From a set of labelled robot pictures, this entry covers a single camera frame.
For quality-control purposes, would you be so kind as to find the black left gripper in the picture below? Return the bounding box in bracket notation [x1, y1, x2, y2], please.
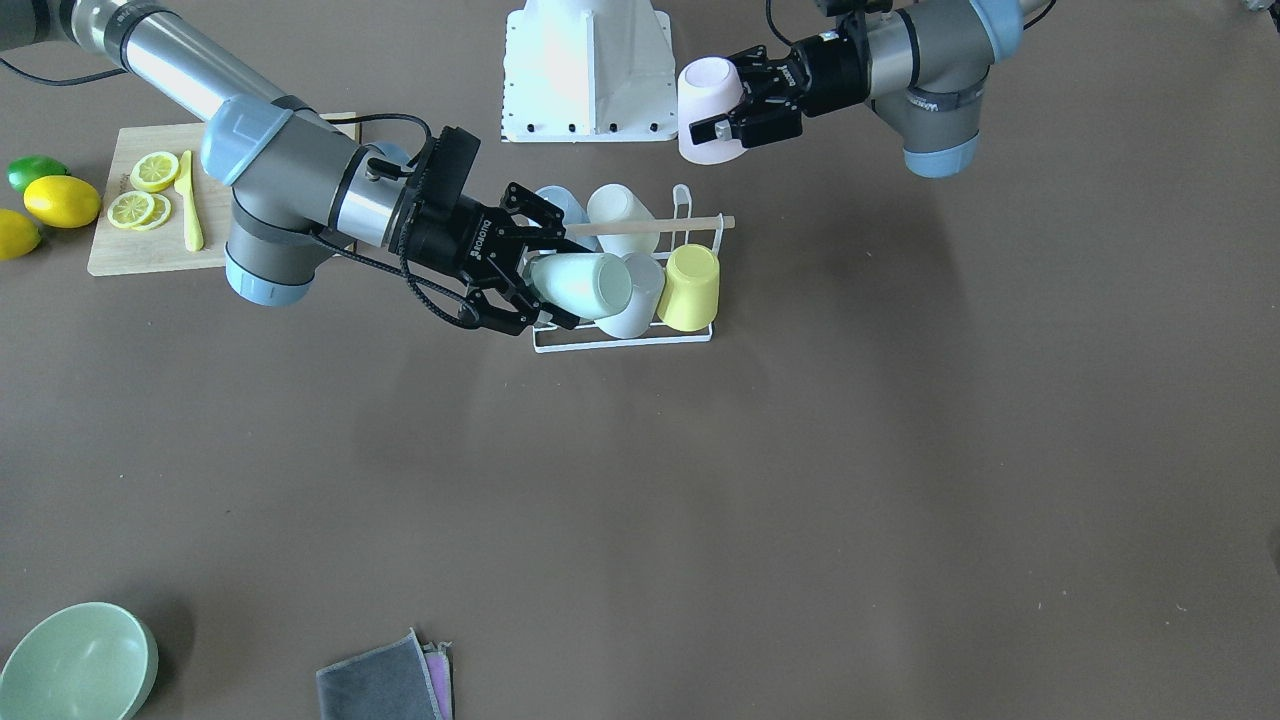
[689, 35, 870, 149]

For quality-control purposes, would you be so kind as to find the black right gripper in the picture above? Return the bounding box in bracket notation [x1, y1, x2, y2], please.
[390, 182, 590, 336]

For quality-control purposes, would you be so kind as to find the pink cup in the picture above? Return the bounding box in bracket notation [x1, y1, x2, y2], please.
[677, 56, 748, 165]

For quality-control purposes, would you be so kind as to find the green cup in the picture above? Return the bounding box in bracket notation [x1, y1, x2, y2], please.
[525, 252, 634, 322]

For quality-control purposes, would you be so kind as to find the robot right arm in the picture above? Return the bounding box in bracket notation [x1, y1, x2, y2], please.
[3, 1, 586, 336]

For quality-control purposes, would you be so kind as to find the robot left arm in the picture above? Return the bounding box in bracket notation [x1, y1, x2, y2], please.
[678, 1, 1043, 178]

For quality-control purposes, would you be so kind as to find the light blue cup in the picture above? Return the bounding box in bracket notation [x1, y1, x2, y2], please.
[535, 184, 602, 252]

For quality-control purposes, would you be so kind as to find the white cup on rack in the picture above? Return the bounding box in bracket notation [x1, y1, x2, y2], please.
[586, 183, 660, 258]

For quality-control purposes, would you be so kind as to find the grey cup on rack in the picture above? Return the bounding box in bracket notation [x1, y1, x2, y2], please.
[595, 252, 666, 340]

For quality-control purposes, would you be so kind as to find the yellow cup on rack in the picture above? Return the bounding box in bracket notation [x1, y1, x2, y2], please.
[657, 243, 721, 332]

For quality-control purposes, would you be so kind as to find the wooden rack dowel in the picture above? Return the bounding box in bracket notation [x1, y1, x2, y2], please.
[564, 214, 737, 236]

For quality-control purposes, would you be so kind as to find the yellow plastic knife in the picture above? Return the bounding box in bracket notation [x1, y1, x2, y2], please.
[173, 150, 205, 252]

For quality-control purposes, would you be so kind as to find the lemon slice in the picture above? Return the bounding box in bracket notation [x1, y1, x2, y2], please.
[129, 151, 180, 193]
[105, 190, 157, 231]
[132, 193, 173, 232]

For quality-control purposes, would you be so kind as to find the lemon slice top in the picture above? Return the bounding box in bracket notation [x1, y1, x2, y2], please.
[129, 151, 180, 193]

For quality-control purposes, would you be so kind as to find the pink cloth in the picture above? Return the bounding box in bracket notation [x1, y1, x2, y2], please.
[421, 642, 454, 720]

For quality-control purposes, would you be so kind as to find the wooden cutting board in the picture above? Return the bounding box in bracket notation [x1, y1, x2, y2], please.
[87, 111, 361, 277]

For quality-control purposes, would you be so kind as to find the grey cloth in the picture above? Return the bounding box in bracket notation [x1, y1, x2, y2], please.
[316, 632, 435, 719]

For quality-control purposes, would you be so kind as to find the yellow lemon upper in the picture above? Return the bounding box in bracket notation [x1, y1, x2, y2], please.
[23, 176, 102, 229]

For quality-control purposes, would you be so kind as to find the yellow lemon at edge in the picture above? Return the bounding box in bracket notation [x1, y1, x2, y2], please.
[0, 208, 42, 263]

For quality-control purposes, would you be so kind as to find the green lime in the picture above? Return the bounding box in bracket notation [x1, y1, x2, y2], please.
[6, 154, 70, 193]

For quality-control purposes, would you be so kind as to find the green bowl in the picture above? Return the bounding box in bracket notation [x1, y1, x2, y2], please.
[1, 602, 159, 719]

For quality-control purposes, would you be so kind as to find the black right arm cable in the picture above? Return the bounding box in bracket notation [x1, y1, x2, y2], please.
[0, 55, 481, 329]

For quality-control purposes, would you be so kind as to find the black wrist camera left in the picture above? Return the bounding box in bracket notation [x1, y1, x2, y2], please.
[814, 0, 893, 41]

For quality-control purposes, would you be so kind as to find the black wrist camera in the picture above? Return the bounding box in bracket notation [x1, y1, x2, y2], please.
[814, 0, 893, 41]
[404, 126, 481, 222]

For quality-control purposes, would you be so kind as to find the white wire cup rack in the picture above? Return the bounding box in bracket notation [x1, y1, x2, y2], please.
[532, 184, 726, 354]

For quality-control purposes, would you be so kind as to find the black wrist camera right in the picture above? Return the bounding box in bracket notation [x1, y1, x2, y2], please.
[404, 126, 481, 222]

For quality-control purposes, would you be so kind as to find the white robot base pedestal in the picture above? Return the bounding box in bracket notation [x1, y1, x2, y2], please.
[500, 1, 677, 143]

